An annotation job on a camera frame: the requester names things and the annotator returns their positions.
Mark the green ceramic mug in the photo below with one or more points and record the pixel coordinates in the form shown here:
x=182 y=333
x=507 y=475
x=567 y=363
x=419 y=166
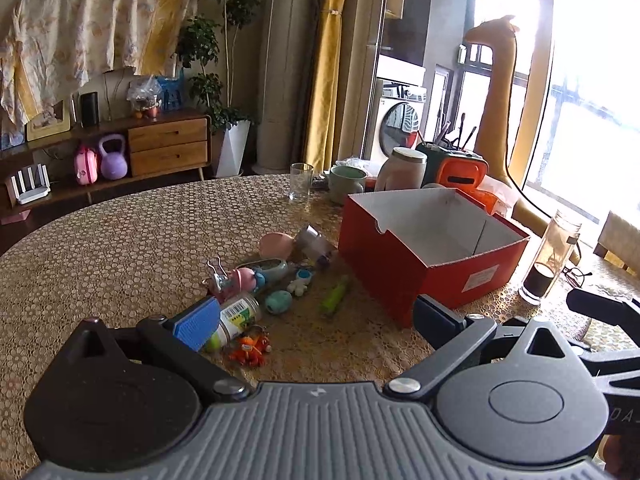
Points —
x=345 y=187

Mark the green marker tube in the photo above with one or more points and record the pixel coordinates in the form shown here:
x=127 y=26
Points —
x=335 y=296

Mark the small white blue figurine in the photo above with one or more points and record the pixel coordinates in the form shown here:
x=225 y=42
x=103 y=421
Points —
x=298 y=287

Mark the yellow giraffe toy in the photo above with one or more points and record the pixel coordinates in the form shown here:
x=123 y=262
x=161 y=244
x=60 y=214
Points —
x=500 y=85

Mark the white planter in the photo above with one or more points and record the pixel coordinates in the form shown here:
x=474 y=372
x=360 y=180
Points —
x=234 y=150

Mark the beige chair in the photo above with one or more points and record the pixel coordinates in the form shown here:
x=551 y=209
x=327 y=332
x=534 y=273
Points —
x=620 y=240

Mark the plastic bag of fruit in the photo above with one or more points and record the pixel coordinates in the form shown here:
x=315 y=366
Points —
x=145 y=92

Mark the pink figure toy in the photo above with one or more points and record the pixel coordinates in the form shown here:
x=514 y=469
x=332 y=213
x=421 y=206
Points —
x=245 y=279

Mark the green potted tree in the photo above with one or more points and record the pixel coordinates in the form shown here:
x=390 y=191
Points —
x=200 y=45

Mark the beige lidded jug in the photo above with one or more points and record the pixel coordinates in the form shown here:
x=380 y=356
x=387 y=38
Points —
x=400 y=170

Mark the pink toy case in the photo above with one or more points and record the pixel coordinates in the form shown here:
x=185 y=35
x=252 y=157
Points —
x=86 y=167

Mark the white washing machine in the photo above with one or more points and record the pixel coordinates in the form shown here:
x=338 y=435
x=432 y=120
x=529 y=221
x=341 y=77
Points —
x=395 y=120

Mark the red cardboard box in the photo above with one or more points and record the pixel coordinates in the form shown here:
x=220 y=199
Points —
x=380 y=265

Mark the orange and green desk organizer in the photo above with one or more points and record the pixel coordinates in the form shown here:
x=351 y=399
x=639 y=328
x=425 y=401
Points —
x=460 y=172

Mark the photo frame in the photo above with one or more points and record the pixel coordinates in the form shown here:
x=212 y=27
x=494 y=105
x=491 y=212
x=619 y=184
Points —
x=47 y=122

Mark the pink egg-shaped case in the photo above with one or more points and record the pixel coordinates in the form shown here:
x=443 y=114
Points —
x=276 y=245

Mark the white router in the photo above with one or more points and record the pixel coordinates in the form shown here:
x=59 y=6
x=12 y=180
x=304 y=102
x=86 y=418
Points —
x=30 y=187

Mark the pink flat box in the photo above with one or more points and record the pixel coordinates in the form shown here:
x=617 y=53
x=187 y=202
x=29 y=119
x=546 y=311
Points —
x=12 y=217

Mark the pale round ball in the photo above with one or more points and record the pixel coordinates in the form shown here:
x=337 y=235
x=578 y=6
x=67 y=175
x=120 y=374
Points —
x=434 y=186

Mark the clear drinking glass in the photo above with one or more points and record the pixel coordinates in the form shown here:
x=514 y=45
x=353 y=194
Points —
x=301 y=182

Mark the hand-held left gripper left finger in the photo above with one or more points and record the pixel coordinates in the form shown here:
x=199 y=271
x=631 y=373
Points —
x=197 y=322

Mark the bunch of dark pens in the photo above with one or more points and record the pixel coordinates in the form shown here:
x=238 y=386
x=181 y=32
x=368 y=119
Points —
x=452 y=137

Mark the wooden sideboard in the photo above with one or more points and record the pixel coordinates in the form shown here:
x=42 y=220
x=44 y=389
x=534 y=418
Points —
x=165 y=145

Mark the glass bottle with dark liquid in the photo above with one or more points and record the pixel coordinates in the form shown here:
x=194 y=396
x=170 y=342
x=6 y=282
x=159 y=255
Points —
x=547 y=260

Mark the orange tissue packet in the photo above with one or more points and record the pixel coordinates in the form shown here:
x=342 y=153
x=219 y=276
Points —
x=492 y=197

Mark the small bottle with silver cap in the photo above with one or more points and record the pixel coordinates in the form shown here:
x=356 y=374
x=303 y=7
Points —
x=316 y=245

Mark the white tower air conditioner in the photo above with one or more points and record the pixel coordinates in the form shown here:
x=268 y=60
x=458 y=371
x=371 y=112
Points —
x=287 y=60

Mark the yellow striped hanging cloth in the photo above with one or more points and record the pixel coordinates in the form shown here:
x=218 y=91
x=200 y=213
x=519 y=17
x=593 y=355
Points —
x=167 y=25

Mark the teal egg toy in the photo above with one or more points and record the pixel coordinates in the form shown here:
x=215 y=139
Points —
x=278 y=302

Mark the purple kettlebell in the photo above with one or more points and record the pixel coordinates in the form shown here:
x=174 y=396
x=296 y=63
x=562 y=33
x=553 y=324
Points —
x=114 y=162

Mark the clear plastic bag of snacks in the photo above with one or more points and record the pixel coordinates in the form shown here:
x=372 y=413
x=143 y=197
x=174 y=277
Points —
x=357 y=164

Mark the black speaker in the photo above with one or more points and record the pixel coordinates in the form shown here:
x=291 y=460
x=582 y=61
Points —
x=90 y=110

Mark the pink binder clip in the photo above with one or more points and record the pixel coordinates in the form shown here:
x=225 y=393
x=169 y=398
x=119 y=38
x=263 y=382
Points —
x=217 y=280

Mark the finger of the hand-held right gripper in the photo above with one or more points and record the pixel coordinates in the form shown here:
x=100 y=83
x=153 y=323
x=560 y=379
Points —
x=515 y=325
x=595 y=305

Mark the floral hanging cloth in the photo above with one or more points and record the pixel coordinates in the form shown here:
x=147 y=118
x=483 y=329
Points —
x=75 y=20

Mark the black eyeglasses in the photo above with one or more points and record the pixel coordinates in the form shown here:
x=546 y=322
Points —
x=577 y=275

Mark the toothpick jar with green lid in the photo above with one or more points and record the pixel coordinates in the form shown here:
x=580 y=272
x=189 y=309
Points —
x=240 y=312

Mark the yellow curtain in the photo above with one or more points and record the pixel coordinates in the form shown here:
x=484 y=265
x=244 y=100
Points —
x=327 y=75

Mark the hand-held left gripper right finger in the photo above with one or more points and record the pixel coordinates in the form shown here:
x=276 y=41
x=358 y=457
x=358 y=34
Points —
x=435 y=321

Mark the pale teal oblong case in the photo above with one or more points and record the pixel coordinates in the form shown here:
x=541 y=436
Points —
x=265 y=269

